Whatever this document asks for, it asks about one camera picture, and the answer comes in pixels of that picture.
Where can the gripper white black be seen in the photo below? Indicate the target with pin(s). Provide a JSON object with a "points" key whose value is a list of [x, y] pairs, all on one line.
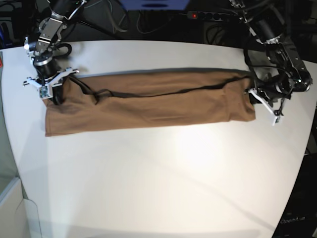
{"points": [[49, 80], [273, 98]]}

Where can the brown T-shirt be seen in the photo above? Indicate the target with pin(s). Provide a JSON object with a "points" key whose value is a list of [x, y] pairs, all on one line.
{"points": [[150, 99]]}

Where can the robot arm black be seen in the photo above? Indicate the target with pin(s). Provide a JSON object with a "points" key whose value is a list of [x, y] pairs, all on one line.
{"points": [[273, 84], [40, 47]]}

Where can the blue box overhead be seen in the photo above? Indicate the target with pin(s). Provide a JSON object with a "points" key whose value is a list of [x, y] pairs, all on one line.
{"points": [[154, 4]]}

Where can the black power strip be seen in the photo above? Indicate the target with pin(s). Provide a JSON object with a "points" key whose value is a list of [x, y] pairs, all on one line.
{"points": [[211, 16]]}

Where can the white bin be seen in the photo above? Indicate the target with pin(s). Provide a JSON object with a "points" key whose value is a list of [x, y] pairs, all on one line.
{"points": [[18, 216]]}

